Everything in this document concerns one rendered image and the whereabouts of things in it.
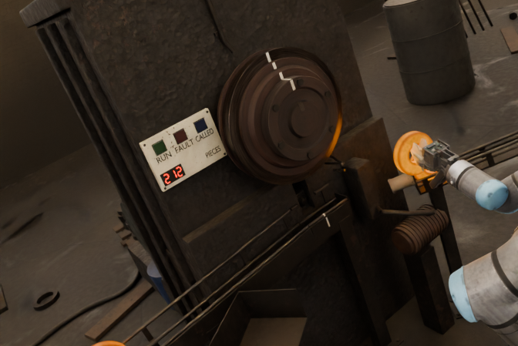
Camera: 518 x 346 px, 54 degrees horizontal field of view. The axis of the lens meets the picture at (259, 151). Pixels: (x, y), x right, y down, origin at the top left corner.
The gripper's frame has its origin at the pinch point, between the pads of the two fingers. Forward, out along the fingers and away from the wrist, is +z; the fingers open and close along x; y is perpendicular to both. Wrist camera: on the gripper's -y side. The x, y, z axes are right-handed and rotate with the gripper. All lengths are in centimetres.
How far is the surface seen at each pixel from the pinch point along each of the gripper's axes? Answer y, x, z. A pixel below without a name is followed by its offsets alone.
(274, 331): -20, 74, -21
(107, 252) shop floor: -151, 127, 205
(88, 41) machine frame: 64, 86, 39
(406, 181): -18.7, 0.0, 4.5
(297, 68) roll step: 37, 28, 21
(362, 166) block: -9.7, 12.6, 14.0
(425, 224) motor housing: -32.9, 1.1, -6.3
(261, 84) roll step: 38, 42, 20
